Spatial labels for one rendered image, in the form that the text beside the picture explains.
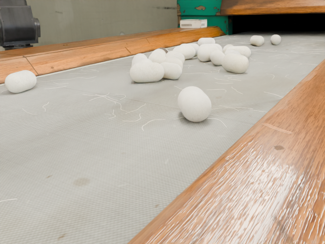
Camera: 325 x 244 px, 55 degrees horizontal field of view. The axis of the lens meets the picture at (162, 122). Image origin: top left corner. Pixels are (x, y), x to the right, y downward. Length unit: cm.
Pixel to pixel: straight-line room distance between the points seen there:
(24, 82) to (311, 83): 25
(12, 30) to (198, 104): 61
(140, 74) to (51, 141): 15
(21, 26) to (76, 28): 162
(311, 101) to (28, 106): 22
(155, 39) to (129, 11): 146
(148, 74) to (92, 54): 18
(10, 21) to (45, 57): 33
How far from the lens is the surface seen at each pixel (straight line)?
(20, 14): 78
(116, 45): 54
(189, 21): 82
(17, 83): 33
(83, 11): 232
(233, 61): 36
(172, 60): 36
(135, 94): 29
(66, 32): 247
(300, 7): 77
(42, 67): 43
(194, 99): 20
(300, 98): 18
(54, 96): 31
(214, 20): 91
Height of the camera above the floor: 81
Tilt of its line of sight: 20 degrees down
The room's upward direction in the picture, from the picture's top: 2 degrees counter-clockwise
